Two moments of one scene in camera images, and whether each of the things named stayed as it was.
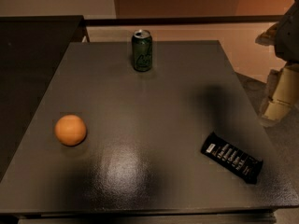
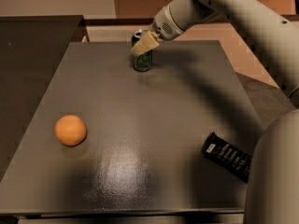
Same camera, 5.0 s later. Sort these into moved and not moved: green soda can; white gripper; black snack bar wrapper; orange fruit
Moved: white gripper
Not moved: orange fruit; black snack bar wrapper; green soda can
